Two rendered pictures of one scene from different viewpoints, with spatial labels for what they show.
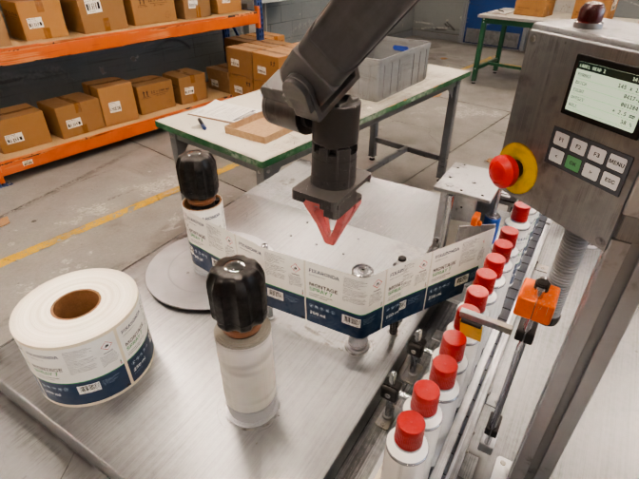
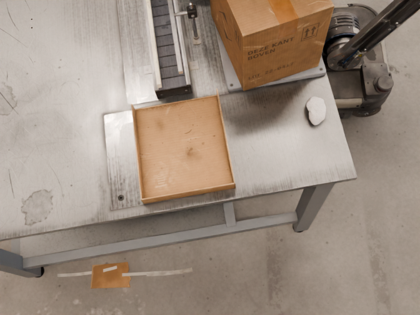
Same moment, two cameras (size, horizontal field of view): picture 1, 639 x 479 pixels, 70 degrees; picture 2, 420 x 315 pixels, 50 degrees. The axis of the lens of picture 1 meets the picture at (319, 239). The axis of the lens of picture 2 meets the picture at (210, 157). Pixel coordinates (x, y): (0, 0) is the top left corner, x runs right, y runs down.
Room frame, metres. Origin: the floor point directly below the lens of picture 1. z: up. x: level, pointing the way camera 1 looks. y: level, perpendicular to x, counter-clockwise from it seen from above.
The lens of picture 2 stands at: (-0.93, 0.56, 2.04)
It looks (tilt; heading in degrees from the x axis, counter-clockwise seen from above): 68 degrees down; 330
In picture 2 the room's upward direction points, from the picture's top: 12 degrees counter-clockwise
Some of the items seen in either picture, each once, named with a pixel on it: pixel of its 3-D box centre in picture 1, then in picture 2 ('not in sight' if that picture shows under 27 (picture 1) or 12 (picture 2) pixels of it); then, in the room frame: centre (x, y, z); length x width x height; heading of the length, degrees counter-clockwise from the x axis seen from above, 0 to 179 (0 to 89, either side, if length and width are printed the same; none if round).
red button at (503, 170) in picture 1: (506, 170); not in sight; (0.48, -0.21, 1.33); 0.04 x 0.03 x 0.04; 23
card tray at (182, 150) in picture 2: not in sight; (181, 144); (-0.44, 0.36, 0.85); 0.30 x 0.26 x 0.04; 148
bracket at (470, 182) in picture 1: (472, 181); not in sight; (0.82, -0.30, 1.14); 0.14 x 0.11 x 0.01; 148
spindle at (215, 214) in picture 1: (203, 213); not in sight; (0.87, 0.26, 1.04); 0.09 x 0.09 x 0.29
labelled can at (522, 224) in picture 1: (511, 245); not in sight; (0.83, -0.42, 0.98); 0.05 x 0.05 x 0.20
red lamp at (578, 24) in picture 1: (590, 14); not in sight; (0.48, -0.26, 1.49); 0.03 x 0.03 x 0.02
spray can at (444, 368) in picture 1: (435, 411); not in sight; (0.41, -0.16, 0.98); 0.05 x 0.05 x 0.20
